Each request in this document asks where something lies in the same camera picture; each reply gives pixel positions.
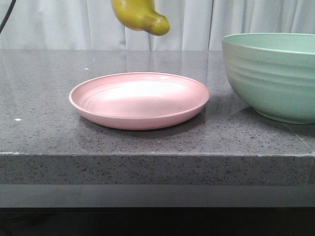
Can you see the pink plate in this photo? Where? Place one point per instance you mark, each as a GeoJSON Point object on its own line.
{"type": "Point", "coordinates": [139, 100]}

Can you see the green bowl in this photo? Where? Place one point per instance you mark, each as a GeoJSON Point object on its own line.
{"type": "Point", "coordinates": [274, 73]}

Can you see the yellow banana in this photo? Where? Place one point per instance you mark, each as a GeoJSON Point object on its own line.
{"type": "Point", "coordinates": [141, 15]}

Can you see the white curtain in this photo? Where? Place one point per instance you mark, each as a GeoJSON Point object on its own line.
{"type": "Point", "coordinates": [196, 25]}

